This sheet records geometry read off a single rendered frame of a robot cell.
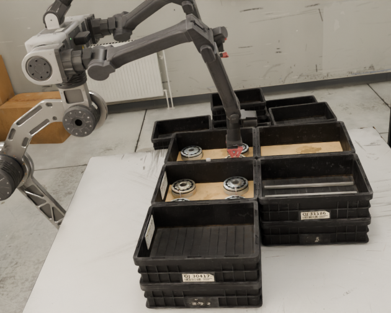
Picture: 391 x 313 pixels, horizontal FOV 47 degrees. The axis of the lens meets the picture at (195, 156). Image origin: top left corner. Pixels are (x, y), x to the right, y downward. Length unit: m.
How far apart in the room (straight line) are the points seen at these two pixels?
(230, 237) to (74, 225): 0.78
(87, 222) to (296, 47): 3.34
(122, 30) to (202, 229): 0.96
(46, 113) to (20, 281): 1.29
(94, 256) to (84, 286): 0.17
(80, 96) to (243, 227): 0.88
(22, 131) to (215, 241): 1.07
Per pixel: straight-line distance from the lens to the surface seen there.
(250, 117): 1.87
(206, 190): 1.88
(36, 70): 1.68
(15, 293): 3.00
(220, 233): 1.65
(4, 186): 2.23
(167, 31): 1.54
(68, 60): 1.63
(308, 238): 1.75
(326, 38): 4.91
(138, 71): 4.76
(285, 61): 4.88
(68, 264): 1.90
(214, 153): 2.15
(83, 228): 2.06
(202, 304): 1.56
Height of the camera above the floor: 1.87
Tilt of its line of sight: 29 degrees down
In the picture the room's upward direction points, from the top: 8 degrees counter-clockwise
